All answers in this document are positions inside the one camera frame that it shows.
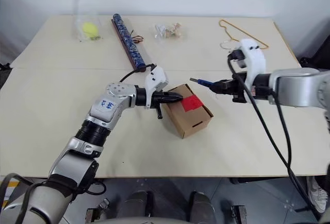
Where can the black office chair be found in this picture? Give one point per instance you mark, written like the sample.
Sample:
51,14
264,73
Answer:
315,56

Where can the red tape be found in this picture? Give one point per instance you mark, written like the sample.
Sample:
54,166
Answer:
191,103

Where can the clear plastic bag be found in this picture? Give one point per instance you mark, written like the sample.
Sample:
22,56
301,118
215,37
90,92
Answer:
77,32

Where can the silver robot torso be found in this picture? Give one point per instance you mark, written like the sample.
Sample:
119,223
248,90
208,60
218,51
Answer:
165,221

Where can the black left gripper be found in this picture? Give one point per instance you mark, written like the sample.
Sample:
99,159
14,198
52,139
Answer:
159,97

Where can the white sneaker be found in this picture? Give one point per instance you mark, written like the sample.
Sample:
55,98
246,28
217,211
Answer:
315,195

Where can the dark rounded shape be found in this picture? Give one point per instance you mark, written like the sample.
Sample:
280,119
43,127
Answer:
202,204

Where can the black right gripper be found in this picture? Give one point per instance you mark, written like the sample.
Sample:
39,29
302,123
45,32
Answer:
238,92

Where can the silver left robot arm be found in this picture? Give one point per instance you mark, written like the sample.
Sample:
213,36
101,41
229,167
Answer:
103,108

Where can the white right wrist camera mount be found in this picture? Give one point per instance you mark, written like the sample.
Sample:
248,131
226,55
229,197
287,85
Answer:
254,56

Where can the clear bag of wooden blocks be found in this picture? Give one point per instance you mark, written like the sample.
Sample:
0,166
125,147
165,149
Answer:
168,31

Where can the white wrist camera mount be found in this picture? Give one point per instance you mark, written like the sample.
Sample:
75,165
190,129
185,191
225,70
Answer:
254,56
156,78

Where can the blue patterned rolled scroll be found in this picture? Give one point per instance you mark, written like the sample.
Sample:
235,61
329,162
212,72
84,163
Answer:
127,38

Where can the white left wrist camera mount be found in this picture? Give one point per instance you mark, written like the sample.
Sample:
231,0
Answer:
156,78

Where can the blue pen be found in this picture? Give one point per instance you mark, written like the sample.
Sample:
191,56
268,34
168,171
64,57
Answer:
203,82

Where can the yellow tennis ball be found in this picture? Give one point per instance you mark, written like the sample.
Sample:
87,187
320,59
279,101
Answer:
90,29

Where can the brown cardboard box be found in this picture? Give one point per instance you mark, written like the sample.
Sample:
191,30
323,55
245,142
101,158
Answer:
190,123

